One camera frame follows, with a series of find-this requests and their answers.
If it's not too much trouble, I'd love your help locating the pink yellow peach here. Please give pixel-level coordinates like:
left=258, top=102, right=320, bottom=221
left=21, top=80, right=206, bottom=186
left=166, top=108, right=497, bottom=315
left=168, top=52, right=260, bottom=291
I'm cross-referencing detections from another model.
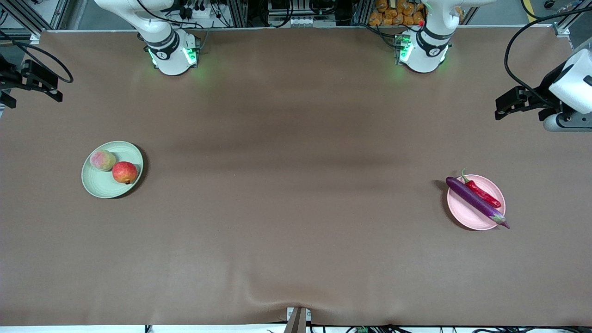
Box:
left=90, top=149, right=117, bottom=172

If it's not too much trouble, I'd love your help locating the orange packaged goods pile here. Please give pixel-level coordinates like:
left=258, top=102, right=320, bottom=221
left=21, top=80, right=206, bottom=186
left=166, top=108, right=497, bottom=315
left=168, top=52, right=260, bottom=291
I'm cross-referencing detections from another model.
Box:
left=369, top=0, right=428, bottom=26

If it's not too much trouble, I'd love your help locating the red pomegranate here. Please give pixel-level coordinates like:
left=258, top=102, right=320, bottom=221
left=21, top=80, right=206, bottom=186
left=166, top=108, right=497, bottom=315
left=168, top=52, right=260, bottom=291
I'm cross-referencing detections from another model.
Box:
left=112, top=161, right=138, bottom=185

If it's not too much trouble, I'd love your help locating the red chili pepper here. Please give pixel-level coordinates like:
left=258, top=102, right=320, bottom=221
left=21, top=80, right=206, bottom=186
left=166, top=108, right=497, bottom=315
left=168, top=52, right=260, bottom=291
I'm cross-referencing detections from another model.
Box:
left=461, top=168, right=502, bottom=209

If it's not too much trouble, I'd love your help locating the purple eggplant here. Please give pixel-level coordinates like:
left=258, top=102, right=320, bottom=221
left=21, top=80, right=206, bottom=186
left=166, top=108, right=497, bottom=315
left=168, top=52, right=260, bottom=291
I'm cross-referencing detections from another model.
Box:
left=445, top=176, right=511, bottom=229

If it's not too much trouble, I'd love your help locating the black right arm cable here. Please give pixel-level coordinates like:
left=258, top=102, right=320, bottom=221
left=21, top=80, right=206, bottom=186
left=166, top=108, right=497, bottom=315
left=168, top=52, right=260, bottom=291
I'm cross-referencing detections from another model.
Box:
left=0, top=29, right=74, bottom=84

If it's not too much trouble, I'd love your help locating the brown table cover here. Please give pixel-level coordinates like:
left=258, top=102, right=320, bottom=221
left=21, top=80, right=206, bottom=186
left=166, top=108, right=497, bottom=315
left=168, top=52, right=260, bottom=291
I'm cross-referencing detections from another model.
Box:
left=0, top=25, right=592, bottom=327

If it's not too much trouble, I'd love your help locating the metal table edge clamp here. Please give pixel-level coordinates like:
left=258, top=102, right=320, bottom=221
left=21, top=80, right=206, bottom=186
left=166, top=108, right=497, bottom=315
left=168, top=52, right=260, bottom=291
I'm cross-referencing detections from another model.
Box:
left=286, top=307, right=311, bottom=333

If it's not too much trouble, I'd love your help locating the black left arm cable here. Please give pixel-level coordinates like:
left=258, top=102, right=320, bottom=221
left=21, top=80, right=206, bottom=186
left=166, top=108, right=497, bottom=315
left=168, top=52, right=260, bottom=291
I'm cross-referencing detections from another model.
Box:
left=504, top=0, right=592, bottom=100

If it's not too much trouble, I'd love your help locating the light green round plate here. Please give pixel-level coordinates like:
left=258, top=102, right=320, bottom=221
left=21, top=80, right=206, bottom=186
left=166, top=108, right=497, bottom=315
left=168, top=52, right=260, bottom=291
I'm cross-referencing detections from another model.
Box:
left=81, top=141, right=144, bottom=199

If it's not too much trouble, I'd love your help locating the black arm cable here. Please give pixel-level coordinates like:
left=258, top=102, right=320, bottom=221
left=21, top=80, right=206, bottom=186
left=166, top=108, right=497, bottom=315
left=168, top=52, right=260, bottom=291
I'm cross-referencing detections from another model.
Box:
left=0, top=29, right=74, bottom=84
left=504, top=0, right=592, bottom=100

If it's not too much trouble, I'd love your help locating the pink round plate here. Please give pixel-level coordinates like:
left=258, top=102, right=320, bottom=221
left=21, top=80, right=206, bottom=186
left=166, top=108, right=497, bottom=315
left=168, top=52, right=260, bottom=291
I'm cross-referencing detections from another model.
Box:
left=447, top=174, right=506, bottom=231

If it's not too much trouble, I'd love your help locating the white terminal block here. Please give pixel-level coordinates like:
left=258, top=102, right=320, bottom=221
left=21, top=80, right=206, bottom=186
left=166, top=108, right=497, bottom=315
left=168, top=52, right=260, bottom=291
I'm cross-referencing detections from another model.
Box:
left=268, top=14, right=336, bottom=27

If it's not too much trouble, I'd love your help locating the white power strip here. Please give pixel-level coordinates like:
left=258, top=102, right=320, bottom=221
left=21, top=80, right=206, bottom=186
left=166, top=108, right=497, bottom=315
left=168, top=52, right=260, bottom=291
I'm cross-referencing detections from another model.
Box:
left=178, top=0, right=213, bottom=19

